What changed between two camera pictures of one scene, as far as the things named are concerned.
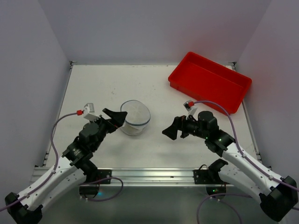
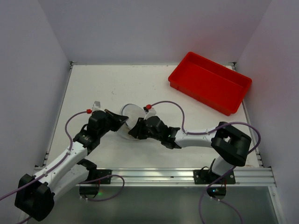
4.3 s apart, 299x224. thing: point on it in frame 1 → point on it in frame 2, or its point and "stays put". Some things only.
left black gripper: (106, 121) stays put
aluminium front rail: (143, 177) stays put
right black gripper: (182, 126) → (140, 127)
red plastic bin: (203, 80) stays put
